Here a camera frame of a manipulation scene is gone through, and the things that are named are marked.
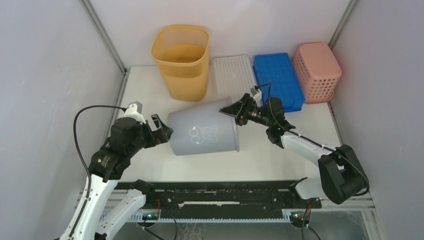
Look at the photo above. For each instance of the blue compartment tray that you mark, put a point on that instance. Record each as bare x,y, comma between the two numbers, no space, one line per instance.
276,77

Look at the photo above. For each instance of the grey bin liner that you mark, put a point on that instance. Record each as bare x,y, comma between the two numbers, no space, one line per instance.
203,129

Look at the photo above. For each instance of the white perforated plastic basket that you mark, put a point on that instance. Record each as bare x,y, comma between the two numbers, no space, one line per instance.
233,76

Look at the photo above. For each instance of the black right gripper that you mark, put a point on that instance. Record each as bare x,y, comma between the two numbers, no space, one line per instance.
240,109

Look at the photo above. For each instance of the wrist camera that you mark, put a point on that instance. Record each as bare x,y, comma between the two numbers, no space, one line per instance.
256,94
134,111

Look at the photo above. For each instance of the pink perforated plastic basket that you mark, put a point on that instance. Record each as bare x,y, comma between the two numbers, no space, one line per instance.
317,70

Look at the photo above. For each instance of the white slotted cable duct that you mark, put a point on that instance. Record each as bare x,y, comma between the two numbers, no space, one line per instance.
148,217

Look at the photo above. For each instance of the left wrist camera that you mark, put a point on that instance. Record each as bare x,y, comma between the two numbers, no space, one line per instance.
134,111

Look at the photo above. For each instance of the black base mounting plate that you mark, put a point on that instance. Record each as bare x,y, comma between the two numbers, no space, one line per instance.
227,199

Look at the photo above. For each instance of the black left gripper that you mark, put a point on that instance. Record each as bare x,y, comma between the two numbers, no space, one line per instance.
161,136

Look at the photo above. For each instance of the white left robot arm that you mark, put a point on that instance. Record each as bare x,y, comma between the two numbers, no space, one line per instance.
105,170

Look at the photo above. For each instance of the aluminium frame rail right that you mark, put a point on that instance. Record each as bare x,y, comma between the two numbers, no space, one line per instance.
345,18

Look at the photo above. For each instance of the aluminium frame rail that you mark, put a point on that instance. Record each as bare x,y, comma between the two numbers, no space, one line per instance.
109,70
345,18

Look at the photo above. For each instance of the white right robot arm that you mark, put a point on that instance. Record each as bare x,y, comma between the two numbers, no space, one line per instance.
341,175

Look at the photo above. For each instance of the aluminium frame rail left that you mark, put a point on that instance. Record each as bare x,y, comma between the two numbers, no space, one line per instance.
109,70

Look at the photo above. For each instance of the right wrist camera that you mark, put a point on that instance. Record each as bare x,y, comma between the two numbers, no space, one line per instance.
256,94

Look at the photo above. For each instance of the yellow ribbed waste bin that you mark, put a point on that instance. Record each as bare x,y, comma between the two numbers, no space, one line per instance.
181,53

